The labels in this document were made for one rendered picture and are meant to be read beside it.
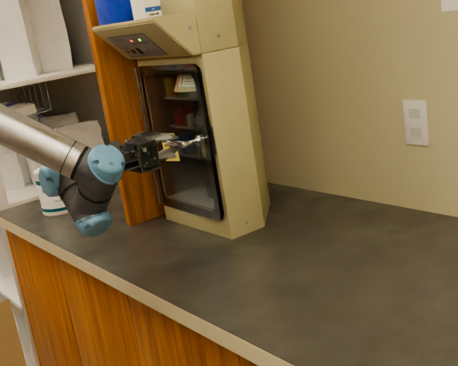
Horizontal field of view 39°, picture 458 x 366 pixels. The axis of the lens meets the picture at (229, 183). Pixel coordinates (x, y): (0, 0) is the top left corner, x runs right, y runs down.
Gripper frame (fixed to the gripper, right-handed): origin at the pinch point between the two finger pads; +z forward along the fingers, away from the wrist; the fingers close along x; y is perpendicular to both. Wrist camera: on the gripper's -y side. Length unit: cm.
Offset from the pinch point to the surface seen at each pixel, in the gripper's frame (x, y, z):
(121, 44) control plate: 25.5, -14.4, -1.5
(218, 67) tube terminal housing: 17.2, 10.9, 9.7
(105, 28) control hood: 30.1, -13.4, -5.6
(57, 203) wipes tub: -22, -60, -11
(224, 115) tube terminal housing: 5.5, 10.9, 9.3
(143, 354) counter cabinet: -49, 4, -21
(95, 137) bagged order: -14, -117, 32
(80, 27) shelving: 32, -146, 48
